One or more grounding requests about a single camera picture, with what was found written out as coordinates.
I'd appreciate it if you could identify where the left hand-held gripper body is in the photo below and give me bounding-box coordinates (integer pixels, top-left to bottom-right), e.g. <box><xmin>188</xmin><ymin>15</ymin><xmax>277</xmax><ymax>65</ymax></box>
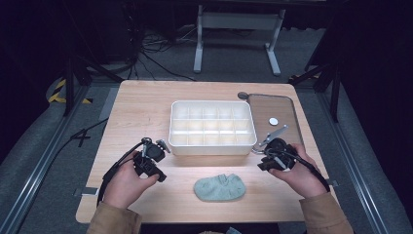
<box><xmin>132</xmin><ymin>137</ymin><xmax>168</xmax><ymax>183</ymax></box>

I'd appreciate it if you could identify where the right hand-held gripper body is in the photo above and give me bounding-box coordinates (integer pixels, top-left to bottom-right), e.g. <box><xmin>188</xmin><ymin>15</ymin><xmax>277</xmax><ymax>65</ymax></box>
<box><xmin>257</xmin><ymin>137</ymin><xmax>298</xmax><ymax>173</ymax></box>

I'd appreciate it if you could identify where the white divided storage box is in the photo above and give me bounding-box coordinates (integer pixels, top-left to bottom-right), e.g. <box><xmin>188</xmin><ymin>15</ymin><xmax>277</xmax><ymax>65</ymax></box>
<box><xmin>168</xmin><ymin>99</ymin><xmax>258</xmax><ymax>157</ymax></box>

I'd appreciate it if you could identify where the pale green sock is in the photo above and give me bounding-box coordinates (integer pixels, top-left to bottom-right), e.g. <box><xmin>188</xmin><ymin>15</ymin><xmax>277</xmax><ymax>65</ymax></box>
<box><xmin>193</xmin><ymin>173</ymin><xmax>247</xmax><ymax>203</ymax></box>

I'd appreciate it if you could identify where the person's right hand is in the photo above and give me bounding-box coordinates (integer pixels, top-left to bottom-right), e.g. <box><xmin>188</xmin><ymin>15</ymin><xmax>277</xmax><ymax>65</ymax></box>
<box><xmin>268</xmin><ymin>142</ymin><xmax>329</xmax><ymax>200</ymax></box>

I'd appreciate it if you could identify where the person's left hand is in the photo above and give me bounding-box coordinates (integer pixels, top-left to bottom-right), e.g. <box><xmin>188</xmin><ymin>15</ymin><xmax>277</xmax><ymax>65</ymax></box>
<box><xmin>102</xmin><ymin>150</ymin><xmax>161</xmax><ymax>210</ymax></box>

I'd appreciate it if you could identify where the clear plastic box lid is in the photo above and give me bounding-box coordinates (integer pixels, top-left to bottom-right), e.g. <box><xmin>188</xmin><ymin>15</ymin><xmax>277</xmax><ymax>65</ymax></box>
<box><xmin>245</xmin><ymin>93</ymin><xmax>305</xmax><ymax>148</ymax></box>

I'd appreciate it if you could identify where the black tripod stand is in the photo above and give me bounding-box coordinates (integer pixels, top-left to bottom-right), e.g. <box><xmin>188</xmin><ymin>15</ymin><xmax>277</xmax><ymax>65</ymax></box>
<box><xmin>62</xmin><ymin>53</ymin><xmax>125</xmax><ymax>117</ymax></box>
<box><xmin>288</xmin><ymin>60</ymin><xmax>343</xmax><ymax>124</ymax></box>

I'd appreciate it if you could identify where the yellow black floor tape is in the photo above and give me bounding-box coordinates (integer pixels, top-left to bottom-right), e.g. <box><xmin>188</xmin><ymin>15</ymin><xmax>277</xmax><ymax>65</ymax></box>
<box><xmin>48</xmin><ymin>77</ymin><xmax>94</xmax><ymax>105</ymax></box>

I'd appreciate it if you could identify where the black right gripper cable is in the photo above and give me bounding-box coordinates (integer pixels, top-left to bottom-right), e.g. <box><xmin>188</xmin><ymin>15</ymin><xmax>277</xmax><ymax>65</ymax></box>
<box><xmin>282</xmin><ymin>149</ymin><xmax>331</xmax><ymax>193</ymax></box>

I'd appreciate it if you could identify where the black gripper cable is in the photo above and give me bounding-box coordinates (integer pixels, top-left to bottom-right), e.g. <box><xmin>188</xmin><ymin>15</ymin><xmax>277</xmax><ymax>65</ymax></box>
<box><xmin>282</xmin><ymin>149</ymin><xmax>331</xmax><ymax>193</ymax></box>
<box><xmin>95</xmin><ymin>141</ymin><xmax>144</xmax><ymax>208</ymax></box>

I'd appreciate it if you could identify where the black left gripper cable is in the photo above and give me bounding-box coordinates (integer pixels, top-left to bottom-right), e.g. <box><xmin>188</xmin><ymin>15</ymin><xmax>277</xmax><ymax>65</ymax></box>
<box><xmin>95</xmin><ymin>141</ymin><xmax>144</xmax><ymax>208</ymax></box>

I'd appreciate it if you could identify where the black floor cable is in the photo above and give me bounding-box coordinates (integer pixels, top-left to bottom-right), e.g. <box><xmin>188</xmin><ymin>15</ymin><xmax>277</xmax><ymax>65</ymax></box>
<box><xmin>52</xmin><ymin>117</ymin><xmax>110</xmax><ymax>164</ymax></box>

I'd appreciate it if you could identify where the aluminium floor rail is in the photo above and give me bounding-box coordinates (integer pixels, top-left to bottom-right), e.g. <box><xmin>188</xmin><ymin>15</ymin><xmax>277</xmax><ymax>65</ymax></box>
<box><xmin>0</xmin><ymin>85</ymin><xmax>90</xmax><ymax>234</ymax></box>
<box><xmin>316</xmin><ymin>92</ymin><xmax>411</xmax><ymax>234</ymax></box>

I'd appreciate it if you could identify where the tangle of black floor cables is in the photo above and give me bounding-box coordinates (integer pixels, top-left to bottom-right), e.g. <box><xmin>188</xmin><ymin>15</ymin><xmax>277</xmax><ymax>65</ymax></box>
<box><xmin>127</xmin><ymin>25</ymin><xmax>198</xmax><ymax>83</ymax></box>

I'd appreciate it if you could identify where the grey metal stand frame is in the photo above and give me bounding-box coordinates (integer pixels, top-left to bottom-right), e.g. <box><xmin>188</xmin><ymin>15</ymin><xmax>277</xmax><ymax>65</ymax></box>
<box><xmin>193</xmin><ymin>4</ymin><xmax>287</xmax><ymax>77</ymax></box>

